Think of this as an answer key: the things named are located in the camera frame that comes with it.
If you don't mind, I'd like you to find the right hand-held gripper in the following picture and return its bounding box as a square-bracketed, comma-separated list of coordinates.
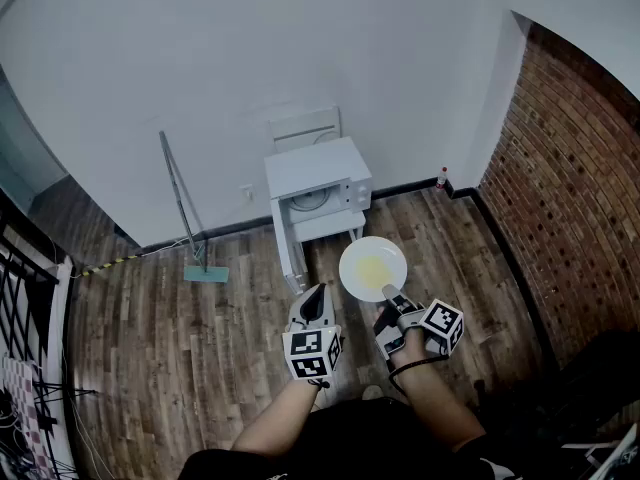
[373, 284, 465, 369]

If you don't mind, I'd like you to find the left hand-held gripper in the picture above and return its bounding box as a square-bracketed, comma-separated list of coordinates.
[281, 283, 346, 384]

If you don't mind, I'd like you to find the white plate of food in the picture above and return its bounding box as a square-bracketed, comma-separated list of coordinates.
[338, 236, 408, 303]

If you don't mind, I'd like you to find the white microwave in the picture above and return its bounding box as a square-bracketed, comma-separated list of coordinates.
[263, 136, 374, 297]

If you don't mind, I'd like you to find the person's left forearm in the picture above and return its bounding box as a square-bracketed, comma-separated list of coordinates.
[231, 378, 322, 452]

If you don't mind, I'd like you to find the person's right forearm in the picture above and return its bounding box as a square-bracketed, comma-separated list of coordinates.
[393, 360, 487, 453]

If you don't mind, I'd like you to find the person's right hand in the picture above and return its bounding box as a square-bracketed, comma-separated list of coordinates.
[392, 327, 427, 369]

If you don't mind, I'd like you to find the small white table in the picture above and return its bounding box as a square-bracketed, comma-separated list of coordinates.
[288, 209, 367, 280]

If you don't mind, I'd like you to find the mop with teal head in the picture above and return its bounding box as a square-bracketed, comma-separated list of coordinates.
[158, 130, 230, 286]

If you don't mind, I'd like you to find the person's black clothing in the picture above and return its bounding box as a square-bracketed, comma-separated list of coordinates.
[177, 396, 522, 480]

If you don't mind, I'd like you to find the white chair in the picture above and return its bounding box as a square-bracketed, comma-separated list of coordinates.
[268, 106, 343, 155]

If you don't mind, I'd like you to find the black equipment pile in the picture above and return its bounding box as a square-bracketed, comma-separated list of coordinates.
[472, 327, 640, 480]

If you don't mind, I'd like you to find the black metal rack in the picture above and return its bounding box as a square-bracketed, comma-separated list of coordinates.
[0, 187, 96, 480]

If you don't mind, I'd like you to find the checkered cloth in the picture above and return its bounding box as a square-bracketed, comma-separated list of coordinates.
[0, 355, 57, 472]

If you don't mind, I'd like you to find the glass door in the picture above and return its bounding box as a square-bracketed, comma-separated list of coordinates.
[0, 65, 70, 212]

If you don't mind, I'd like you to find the black wrist strap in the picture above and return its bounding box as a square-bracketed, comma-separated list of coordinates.
[388, 358, 427, 395]

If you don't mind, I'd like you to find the white floor cable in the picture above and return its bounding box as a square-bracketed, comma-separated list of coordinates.
[133, 236, 192, 258]

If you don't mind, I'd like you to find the yellow-black striped cable cover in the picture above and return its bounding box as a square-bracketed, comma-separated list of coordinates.
[79, 255, 139, 277]

